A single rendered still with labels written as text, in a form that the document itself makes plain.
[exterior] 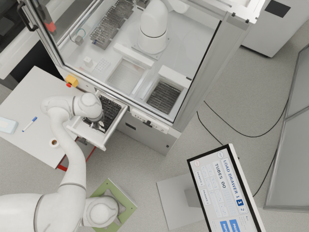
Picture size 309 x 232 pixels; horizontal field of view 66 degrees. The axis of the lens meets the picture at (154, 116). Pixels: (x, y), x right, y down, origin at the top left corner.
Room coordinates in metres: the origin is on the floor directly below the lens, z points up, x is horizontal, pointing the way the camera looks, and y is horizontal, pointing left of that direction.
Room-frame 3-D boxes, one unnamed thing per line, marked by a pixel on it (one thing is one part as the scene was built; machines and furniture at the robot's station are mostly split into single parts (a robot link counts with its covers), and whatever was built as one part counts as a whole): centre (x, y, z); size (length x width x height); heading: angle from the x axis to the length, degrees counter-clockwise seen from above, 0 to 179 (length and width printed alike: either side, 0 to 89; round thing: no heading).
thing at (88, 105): (0.40, 0.34, 1.34); 0.13 x 0.11 x 0.16; 102
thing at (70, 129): (0.33, 0.42, 0.87); 0.29 x 0.02 x 0.11; 73
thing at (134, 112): (0.54, 0.02, 0.87); 0.29 x 0.02 x 0.11; 73
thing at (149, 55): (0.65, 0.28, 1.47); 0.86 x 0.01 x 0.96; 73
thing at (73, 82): (0.72, 0.64, 0.88); 0.07 x 0.05 x 0.07; 73
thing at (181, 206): (0.14, -0.48, 0.51); 0.50 x 0.45 x 1.02; 117
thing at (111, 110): (0.52, 0.36, 0.87); 0.22 x 0.18 x 0.06; 163
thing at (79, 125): (0.53, 0.36, 0.86); 0.40 x 0.26 x 0.06; 163
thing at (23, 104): (0.47, 0.80, 0.38); 0.62 x 0.58 x 0.76; 73
